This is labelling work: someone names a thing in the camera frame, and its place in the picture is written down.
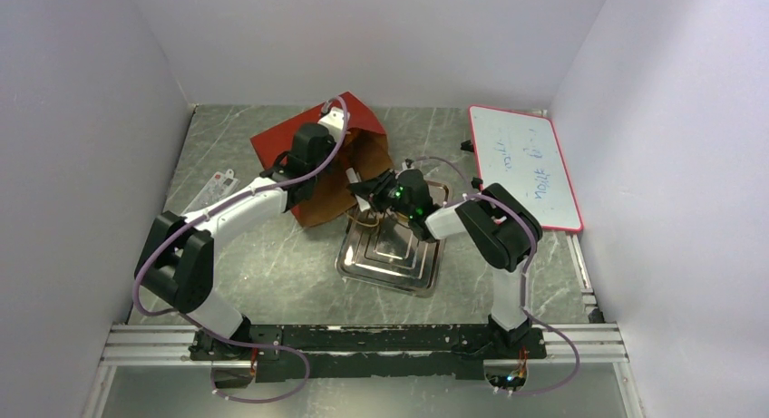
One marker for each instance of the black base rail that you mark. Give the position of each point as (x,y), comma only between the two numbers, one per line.
(291,352)

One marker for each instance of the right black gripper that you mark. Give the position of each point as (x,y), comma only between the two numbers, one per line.
(373,187)

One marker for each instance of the clear plastic packet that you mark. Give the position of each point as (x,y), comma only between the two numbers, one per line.
(221,185)

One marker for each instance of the red paper bag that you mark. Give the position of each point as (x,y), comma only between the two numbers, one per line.
(365,150)

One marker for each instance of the pink framed whiteboard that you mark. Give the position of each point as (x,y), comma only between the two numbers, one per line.
(522,152)

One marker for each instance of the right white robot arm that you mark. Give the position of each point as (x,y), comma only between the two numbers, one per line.
(504,232)

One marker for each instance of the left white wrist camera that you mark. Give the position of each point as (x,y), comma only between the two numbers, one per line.
(334,120)

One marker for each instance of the silver metal tray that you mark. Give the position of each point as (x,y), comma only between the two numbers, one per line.
(381,251)

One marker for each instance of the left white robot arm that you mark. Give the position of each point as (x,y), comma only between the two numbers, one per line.
(177,263)

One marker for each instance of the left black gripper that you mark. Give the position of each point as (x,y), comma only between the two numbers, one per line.
(331,143)

